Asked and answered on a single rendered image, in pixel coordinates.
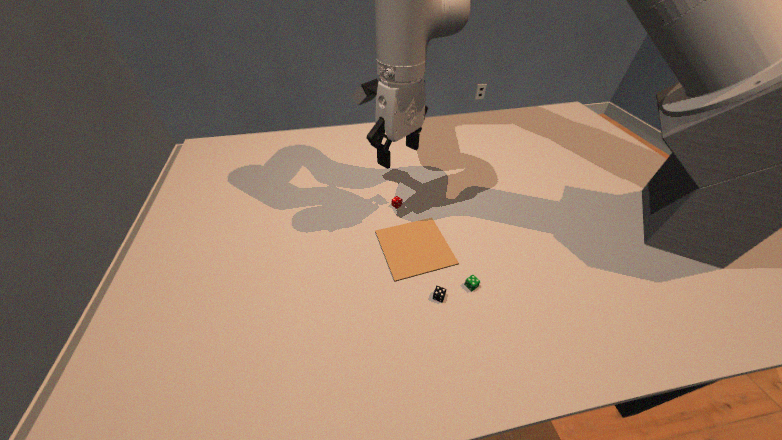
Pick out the tan flat mat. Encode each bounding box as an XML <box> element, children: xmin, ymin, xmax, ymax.
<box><xmin>375</xmin><ymin>218</ymin><xmax>459</xmax><ymax>282</ymax></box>

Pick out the black die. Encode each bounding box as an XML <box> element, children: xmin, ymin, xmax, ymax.
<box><xmin>433</xmin><ymin>286</ymin><xmax>447</xmax><ymax>303</ymax></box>

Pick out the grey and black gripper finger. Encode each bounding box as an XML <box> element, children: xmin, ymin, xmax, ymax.
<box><xmin>406</xmin><ymin>106</ymin><xmax>428</xmax><ymax>150</ymax></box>
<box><xmin>366</xmin><ymin>117</ymin><xmax>392</xmax><ymax>169</ymax></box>

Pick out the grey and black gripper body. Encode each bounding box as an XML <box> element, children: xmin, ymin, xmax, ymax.
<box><xmin>375</xmin><ymin>76</ymin><xmax>425</xmax><ymax>142</ymax></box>

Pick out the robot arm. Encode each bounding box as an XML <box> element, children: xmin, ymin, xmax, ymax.
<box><xmin>375</xmin><ymin>0</ymin><xmax>782</xmax><ymax>116</ymax></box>

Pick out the green die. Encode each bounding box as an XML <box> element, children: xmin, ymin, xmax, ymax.
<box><xmin>464</xmin><ymin>275</ymin><xmax>480</xmax><ymax>291</ymax></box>

